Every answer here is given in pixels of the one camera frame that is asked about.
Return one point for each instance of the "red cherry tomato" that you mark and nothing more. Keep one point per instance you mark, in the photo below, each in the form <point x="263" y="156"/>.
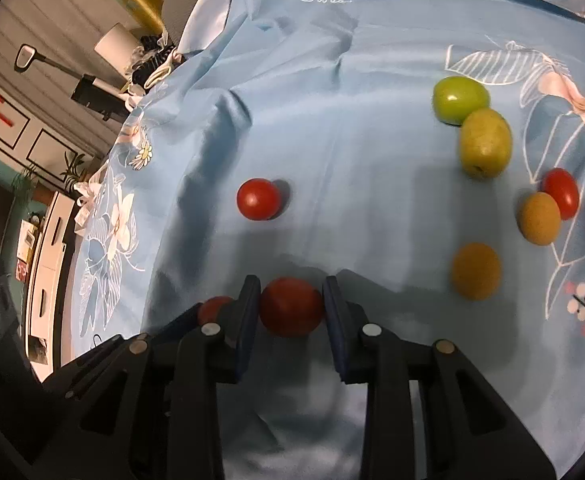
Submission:
<point x="212" y="310"/>
<point x="258" y="199"/>
<point x="562" y="193"/>

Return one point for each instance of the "blue floral bed sheet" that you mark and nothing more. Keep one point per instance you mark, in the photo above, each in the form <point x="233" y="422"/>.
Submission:
<point x="347" y="135"/>

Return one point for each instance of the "dark patterned cloth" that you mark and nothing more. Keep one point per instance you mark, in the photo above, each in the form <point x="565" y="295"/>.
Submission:
<point x="148" y="57"/>

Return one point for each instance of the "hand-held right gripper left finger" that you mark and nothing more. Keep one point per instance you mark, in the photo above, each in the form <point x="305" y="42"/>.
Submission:
<point x="247" y="320"/>

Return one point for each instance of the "round green fruit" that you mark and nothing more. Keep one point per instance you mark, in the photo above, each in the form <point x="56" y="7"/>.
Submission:
<point x="457" y="97"/>

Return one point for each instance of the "white cabinet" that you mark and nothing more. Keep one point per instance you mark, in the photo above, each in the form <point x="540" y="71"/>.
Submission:
<point x="47" y="270"/>

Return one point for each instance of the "large red tomato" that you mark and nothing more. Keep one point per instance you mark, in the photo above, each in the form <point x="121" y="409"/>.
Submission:
<point x="291" y="306"/>

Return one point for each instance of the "grey yellow patterned curtain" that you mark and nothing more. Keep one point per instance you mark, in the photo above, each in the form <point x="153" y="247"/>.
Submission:
<point x="72" y="5"/>

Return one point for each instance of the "green potted plant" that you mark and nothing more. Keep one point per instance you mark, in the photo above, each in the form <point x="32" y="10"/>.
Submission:
<point x="74" y="166"/>

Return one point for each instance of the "yellow-brown kumquat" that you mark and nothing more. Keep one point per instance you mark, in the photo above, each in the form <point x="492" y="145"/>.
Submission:
<point x="476" y="271"/>
<point x="538" y="218"/>

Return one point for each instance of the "grey ribbed sofa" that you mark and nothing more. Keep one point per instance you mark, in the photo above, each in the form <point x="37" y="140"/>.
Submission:
<point x="182" y="5"/>

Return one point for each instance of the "yellow-green lime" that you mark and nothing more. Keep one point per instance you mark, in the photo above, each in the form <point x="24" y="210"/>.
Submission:
<point x="486" y="143"/>

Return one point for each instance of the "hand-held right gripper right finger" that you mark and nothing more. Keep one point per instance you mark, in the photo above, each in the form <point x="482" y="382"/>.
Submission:
<point x="335" y="320"/>

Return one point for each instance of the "white lamp shade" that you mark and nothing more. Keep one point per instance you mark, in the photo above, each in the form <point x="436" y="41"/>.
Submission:
<point x="115" y="47"/>

